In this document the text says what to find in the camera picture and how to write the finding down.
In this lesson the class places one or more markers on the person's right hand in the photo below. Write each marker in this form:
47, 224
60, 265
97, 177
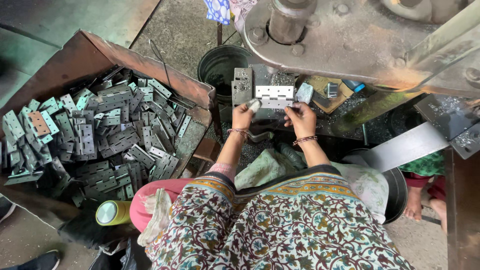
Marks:
302, 119

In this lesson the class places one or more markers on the person's left hand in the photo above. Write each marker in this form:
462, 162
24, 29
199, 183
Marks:
242, 117

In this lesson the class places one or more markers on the person's left fingers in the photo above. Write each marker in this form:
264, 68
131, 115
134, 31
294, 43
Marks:
253, 105

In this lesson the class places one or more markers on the silver metal hinge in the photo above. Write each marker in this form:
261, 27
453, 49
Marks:
274, 96

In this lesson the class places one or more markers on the grey metal die block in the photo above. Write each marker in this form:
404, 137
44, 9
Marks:
242, 86

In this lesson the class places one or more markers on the dark metal bucket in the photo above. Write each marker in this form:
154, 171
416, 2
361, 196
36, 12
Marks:
221, 71

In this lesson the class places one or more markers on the pale green floral cloth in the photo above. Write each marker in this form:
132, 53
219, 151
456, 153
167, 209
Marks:
270, 167

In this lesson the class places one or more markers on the brown cardboard piece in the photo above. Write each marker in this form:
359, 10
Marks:
326, 93

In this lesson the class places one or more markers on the small metal part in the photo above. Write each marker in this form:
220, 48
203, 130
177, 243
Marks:
331, 90

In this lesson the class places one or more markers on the blue white patterned cloth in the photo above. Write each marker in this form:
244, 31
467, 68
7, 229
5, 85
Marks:
218, 10

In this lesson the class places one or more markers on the person's floral patterned clothing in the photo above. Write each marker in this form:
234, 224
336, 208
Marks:
285, 225

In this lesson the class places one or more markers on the large metal press machine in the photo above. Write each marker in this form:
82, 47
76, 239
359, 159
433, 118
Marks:
375, 41

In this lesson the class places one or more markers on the pink cushion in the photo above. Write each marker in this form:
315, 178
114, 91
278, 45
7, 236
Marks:
150, 202

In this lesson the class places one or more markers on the rusty metal tray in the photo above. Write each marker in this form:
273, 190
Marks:
112, 75

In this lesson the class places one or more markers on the folded pale cloth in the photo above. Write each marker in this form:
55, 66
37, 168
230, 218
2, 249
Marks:
155, 217

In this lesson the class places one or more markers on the pile of grey metal hinges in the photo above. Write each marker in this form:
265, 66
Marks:
93, 131

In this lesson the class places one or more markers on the black round tub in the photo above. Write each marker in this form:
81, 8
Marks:
393, 187

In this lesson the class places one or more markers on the yellow-green bottle with silver cap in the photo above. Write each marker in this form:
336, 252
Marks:
112, 212

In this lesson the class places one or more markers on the black plastic bag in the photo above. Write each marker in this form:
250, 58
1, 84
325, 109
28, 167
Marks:
116, 257

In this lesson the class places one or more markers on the black shoe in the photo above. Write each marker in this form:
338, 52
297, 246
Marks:
41, 261

